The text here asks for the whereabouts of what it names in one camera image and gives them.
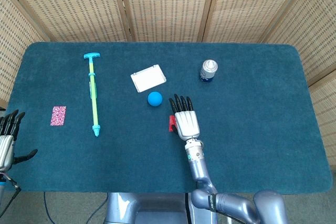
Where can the green and teal toy pump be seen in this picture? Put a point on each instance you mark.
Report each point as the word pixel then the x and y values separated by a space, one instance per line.
pixel 93 93

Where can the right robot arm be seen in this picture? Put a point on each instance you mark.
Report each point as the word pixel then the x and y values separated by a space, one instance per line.
pixel 215 187

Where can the grey robot torso base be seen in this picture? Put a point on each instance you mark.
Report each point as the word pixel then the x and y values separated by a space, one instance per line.
pixel 152 208

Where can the white rectangular card case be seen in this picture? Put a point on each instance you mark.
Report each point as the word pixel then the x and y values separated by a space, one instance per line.
pixel 148 78

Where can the blue ball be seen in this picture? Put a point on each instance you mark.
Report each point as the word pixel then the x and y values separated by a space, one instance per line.
pixel 155 99

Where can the woven bamboo folding screen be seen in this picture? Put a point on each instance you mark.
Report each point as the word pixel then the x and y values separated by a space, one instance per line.
pixel 168 3

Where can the silver and blue drink can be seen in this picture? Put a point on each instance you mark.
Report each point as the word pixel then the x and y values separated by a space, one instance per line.
pixel 208 71

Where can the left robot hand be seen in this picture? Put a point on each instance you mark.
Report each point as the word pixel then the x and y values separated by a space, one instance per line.
pixel 6 145

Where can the dark teal table mat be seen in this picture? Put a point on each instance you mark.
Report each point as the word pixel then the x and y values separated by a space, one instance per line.
pixel 105 155

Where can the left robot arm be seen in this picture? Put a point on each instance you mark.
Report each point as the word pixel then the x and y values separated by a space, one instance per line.
pixel 2 192

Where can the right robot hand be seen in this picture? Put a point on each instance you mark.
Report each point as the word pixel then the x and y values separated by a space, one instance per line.
pixel 186 124

